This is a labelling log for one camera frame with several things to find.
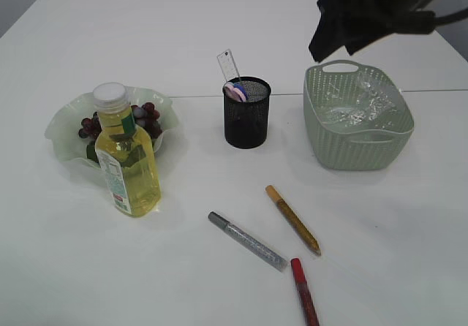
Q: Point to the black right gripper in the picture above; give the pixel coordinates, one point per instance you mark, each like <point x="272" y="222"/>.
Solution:
<point x="356" y="24"/>

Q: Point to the clear plastic sheet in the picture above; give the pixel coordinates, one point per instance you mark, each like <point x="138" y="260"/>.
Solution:
<point x="368" y="104"/>

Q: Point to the blue scissors with cover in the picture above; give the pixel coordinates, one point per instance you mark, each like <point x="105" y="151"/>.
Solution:
<point x="243" y="92"/>

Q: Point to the clear plastic ruler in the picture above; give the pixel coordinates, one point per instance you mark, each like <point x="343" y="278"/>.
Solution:
<point x="228" y="66"/>

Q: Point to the pink scissors with cover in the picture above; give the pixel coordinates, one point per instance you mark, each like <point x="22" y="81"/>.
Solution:
<point x="233" y="92"/>

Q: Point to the gold glitter pen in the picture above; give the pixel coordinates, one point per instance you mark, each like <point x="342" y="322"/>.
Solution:
<point x="299" y="227"/>

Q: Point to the silver glitter pen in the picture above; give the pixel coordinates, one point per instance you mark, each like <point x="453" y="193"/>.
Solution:
<point x="247" y="241"/>

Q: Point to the yellow tea drink bottle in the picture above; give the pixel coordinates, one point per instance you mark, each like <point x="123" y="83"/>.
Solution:
<point x="125" y="153"/>

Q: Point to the purple grape bunch with leaves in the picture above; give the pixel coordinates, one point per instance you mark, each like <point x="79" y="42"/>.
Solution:
<point x="145" y="116"/>

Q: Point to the red glitter pen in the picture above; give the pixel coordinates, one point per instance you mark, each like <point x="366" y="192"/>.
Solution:
<point x="310" y="315"/>

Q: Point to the green plastic woven basket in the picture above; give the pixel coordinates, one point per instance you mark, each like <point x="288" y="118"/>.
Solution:
<point x="369" y="149"/>

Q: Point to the black mesh pen cup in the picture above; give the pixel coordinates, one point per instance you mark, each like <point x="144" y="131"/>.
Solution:
<point x="246" y="123"/>

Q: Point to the pale green wavy plate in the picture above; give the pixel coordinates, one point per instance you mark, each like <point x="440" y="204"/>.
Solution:
<point x="62" y="130"/>

